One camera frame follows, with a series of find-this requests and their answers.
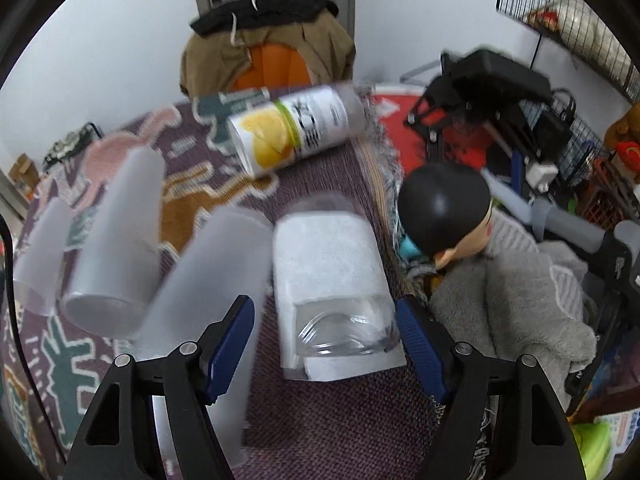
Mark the cardboard box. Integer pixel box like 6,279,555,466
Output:
9,154,40,200

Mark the grey towel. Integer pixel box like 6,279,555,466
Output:
428,210,597,408

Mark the frosted plastic cup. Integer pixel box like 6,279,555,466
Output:
61,146,165,339
134,206,273,467
13,197,74,318

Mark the frosted plastic cup right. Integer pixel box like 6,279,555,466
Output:
134,206,273,467

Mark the chair with brown jacket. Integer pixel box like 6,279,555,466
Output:
179,0,356,99

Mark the black wire wall basket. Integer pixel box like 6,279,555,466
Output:
496,0,639,102

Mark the black haired doll figure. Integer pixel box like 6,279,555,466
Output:
397,162,492,270

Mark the clear mug with white label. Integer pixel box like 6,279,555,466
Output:
273,193,406,382

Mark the black shoe rack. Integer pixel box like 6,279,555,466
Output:
42,122,103,174

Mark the frosted plastic cup left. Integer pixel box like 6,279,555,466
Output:
13,197,74,318

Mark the lemon label white can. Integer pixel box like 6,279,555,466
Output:
228,84,367,178

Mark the black device on stand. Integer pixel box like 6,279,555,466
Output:
405,48,553,162

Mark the frosted plastic cup middle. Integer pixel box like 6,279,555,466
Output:
61,146,165,339

